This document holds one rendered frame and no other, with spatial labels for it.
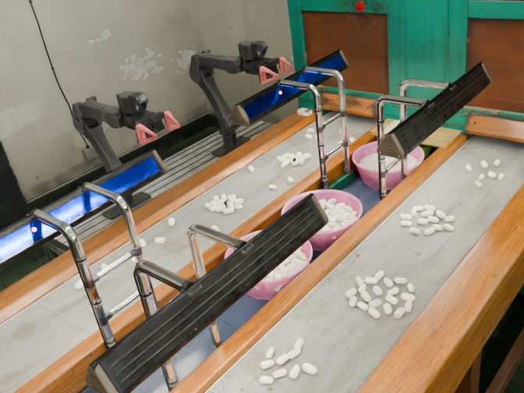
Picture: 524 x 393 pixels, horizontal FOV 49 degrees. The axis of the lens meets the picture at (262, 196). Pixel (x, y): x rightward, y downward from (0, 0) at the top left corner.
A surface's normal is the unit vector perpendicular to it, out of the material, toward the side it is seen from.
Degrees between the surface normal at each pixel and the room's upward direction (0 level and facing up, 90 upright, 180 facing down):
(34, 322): 0
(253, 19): 90
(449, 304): 0
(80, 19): 90
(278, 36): 90
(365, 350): 0
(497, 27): 90
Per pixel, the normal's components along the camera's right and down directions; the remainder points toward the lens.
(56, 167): 0.73, 0.22
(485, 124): -0.64, 0.08
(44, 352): -0.13, -0.86
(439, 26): -0.64, 0.45
